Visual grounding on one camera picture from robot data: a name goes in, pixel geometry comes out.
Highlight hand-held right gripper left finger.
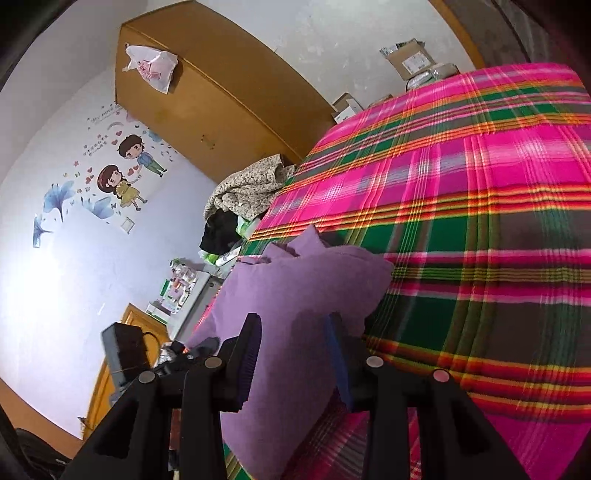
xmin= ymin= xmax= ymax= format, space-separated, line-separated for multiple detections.
xmin=60 ymin=313 xmax=263 ymax=480

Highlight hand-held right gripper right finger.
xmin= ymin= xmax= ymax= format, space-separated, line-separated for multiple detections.
xmin=323 ymin=312 xmax=532 ymax=480

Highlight purple fleece garment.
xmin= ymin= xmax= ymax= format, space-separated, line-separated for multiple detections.
xmin=185 ymin=224 xmax=395 ymax=480

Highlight grey drawer cabinet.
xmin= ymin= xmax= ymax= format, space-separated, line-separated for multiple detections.
xmin=165 ymin=270 xmax=232 ymax=342

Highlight black garment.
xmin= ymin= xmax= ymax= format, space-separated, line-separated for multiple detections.
xmin=199 ymin=210 xmax=243 ymax=254

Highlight beige patterned blanket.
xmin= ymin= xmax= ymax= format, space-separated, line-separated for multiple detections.
xmin=205 ymin=154 xmax=296 ymax=222

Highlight pink green plaid bed sheet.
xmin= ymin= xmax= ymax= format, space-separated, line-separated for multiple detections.
xmin=191 ymin=62 xmax=591 ymax=480

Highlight white box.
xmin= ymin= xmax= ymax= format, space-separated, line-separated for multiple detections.
xmin=332 ymin=92 xmax=365 ymax=124

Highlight wooden wardrobe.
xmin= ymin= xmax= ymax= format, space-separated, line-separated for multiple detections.
xmin=115 ymin=0 xmax=335 ymax=183

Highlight white pink plastic bag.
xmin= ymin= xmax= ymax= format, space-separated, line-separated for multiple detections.
xmin=122 ymin=44 xmax=178 ymax=95

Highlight cardboard box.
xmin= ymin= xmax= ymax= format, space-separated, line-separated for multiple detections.
xmin=381 ymin=39 xmax=437 ymax=79

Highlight clear plastic door curtain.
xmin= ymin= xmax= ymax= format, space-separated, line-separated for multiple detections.
xmin=443 ymin=0 xmax=555 ymax=65

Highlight cartoon wall sticker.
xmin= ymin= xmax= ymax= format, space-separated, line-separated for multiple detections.
xmin=32 ymin=104 xmax=174 ymax=247

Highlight wooden door frame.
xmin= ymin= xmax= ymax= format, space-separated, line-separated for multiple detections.
xmin=429 ymin=0 xmax=485 ymax=70

